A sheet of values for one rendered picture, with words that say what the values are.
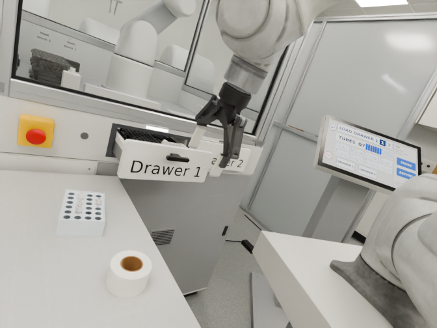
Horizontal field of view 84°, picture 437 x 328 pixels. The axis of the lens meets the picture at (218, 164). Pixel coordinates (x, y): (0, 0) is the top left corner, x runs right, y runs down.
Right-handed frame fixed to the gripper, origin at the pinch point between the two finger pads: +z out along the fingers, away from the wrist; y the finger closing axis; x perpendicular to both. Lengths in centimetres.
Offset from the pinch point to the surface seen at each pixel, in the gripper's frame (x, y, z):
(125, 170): 16.0, 8.4, 12.3
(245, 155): -40.5, 23.2, 9.9
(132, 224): 15.8, -6.2, 17.7
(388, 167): -101, -8, -13
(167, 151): 5.3, 9.9, 5.4
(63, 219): 30.9, -7.6, 13.6
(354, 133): -92, 13, -19
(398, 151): -109, -4, -21
